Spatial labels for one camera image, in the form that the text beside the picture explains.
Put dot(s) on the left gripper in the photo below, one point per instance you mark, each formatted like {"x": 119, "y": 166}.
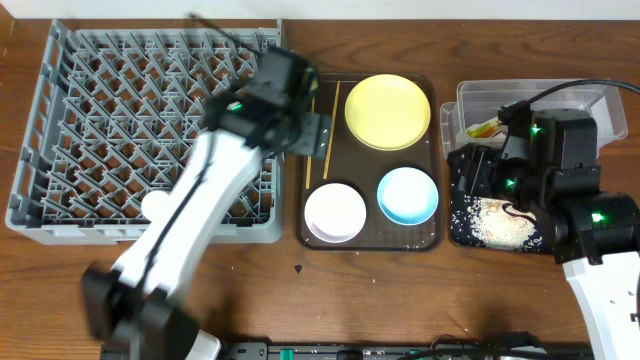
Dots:
{"x": 311, "y": 137}

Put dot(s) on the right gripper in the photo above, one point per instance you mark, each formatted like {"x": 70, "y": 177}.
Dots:
{"x": 477, "y": 161}

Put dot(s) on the green snack wrapper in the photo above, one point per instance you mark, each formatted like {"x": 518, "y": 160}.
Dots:
{"x": 485, "y": 130}

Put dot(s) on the wooden chopstick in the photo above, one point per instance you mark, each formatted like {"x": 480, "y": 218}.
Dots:
{"x": 331, "y": 135}
{"x": 309, "y": 158}

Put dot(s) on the light blue bowl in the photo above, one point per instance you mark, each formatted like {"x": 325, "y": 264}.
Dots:
{"x": 407, "y": 196}

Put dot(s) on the pink bowl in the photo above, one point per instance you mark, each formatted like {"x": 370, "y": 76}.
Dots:
{"x": 335, "y": 213}

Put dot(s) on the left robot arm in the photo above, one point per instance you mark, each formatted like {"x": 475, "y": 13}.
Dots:
{"x": 135, "y": 308}

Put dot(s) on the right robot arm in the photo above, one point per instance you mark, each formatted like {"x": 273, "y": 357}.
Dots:
{"x": 547, "y": 167}

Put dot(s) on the black waste tray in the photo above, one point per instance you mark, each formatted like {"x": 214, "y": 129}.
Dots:
{"x": 477, "y": 218}

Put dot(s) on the rice food waste pile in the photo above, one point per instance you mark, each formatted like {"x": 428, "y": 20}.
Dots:
{"x": 493, "y": 224}

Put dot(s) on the clear plastic bin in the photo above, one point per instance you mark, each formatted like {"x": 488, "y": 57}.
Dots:
{"x": 479, "y": 100}

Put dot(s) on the yellow plate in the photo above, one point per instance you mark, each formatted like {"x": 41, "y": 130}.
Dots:
{"x": 387, "y": 112}

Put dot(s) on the dark brown serving tray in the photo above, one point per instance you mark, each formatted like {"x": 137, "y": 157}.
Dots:
{"x": 362, "y": 168}

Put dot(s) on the grey dish rack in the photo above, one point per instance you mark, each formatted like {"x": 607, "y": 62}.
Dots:
{"x": 114, "y": 117}

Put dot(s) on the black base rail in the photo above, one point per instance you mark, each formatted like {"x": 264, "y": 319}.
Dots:
{"x": 443, "y": 347}

